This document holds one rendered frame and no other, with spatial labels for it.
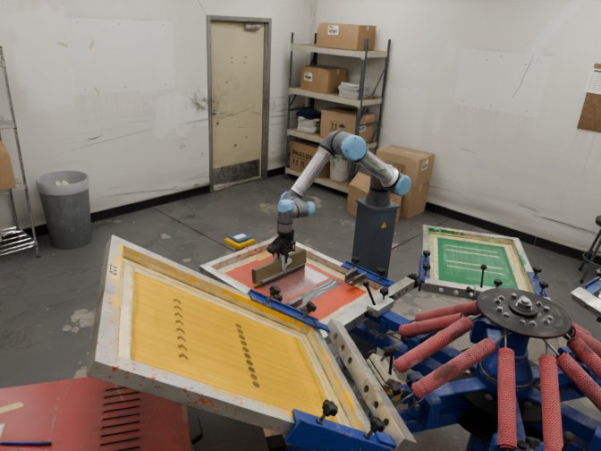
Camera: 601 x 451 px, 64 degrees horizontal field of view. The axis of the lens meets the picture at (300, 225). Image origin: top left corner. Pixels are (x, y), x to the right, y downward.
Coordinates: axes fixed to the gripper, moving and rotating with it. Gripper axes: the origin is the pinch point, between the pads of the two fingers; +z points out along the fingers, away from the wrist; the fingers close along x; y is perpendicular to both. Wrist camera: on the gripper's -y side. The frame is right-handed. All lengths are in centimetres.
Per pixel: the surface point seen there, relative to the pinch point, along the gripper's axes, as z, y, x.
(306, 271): 4.4, 14.2, -6.1
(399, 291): -4, 21, -57
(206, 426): 9, -86, -54
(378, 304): -7, -2, -61
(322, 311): 5.5, -8.1, -36.4
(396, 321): -3, -2, -70
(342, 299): 5.0, 7.3, -36.1
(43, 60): -73, 24, 336
